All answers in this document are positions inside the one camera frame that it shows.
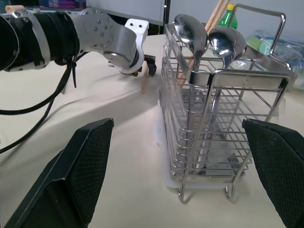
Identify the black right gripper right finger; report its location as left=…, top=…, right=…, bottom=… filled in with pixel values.
left=241, top=118, right=304, bottom=228

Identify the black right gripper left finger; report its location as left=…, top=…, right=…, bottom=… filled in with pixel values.
left=0, top=117, right=114, bottom=228

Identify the large metal spoon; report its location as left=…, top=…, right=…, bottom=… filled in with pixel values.
left=173, top=13, right=210, bottom=152
left=201, top=27, right=248, bottom=171

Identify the white board panel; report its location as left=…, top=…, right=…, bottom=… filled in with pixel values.
left=86, top=0, right=167, bottom=26

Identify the wooden chopstick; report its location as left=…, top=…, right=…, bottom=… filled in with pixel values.
left=178, top=0, right=226, bottom=89
left=180, top=0, right=231, bottom=90

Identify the green bottle yellow cap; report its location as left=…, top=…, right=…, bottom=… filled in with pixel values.
left=217, top=3, right=239, bottom=30

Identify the white plastic drip tray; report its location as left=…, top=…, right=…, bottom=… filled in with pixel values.
left=153, top=104, right=247, bottom=191

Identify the blue purple printed box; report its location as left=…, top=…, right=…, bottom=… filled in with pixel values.
left=38, top=0, right=87, bottom=10

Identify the clear plastic bag pile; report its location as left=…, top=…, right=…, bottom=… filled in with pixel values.
left=245, top=29, right=304, bottom=94

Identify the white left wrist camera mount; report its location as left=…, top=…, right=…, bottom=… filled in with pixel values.
left=118, top=19, right=150, bottom=75

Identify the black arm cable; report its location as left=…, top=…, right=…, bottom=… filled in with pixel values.
left=0, top=51, right=89, bottom=154

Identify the black cable tie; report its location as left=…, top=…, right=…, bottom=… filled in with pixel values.
left=66, top=54, right=78, bottom=89

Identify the steel wire basket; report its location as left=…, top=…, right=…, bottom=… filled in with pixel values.
left=157, top=3, right=298, bottom=205

